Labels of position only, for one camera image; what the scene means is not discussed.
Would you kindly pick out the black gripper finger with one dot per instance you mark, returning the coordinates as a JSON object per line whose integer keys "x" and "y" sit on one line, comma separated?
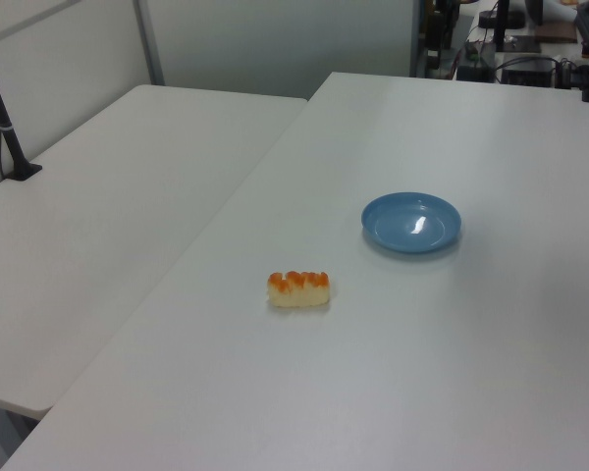
{"x": 446, "y": 55}
{"x": 432, "y": 60}

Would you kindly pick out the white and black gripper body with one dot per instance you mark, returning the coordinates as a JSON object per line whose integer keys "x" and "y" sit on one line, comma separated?
{"x": 444, "y": 24}

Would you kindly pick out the bread roll with orange glaze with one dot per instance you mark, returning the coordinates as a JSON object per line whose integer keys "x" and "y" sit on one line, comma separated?
{"x": 299, "y": 293}

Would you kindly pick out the blue plastic plate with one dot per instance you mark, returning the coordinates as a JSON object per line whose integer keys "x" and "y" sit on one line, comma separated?
{"x": 410, "y": 223}

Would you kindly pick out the small black box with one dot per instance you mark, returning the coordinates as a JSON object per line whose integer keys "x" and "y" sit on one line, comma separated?
{"x": 473, "y": 72}

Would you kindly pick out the black upright pole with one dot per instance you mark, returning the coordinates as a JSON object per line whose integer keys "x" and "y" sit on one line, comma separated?
{"x": 500, "y": 24}

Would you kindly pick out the black round base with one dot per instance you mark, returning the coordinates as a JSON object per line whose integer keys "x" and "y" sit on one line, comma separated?
{"x": 515, "y": 19}

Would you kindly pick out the black electronics box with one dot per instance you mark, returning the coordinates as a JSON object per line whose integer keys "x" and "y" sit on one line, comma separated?
{"x": 527, "y": 73}

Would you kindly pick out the brown board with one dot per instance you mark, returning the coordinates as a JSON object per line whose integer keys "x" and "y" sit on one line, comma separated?
{"x": 555, "y": 32}

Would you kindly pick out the grey metal upright post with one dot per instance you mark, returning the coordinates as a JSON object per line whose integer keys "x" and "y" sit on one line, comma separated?
{"x": 415, "y": 39}

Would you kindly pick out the grey partition frame post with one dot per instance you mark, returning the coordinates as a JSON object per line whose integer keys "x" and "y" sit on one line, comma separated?
{"x": 149, "y": 44}

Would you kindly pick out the black camera stand pole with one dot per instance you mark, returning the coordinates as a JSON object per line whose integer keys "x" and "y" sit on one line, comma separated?
{"x": 2, "y": 118}

